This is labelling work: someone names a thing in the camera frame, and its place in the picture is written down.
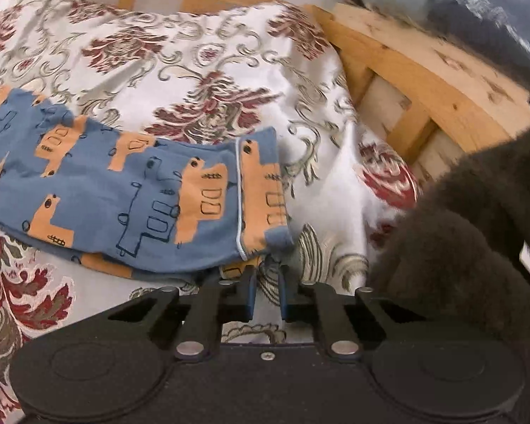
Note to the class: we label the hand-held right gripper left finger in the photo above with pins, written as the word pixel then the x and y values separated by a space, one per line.
pixel 248 298

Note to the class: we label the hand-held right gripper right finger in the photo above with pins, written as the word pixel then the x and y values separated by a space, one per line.
pixel 284 298

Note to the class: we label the blue orange printed pants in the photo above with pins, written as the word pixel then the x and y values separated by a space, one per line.
pixel 115 194

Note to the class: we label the dark fluffy cloth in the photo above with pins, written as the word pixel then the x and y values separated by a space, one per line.
pixel 468 212

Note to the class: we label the floral white red bedspread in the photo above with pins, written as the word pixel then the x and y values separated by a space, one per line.
pixel 247 53

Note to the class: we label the dark navy printed cloth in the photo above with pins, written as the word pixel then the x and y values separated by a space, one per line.
pixel 490 35

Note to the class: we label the wooden bed frame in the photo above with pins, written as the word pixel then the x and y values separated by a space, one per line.
pixel 424 75

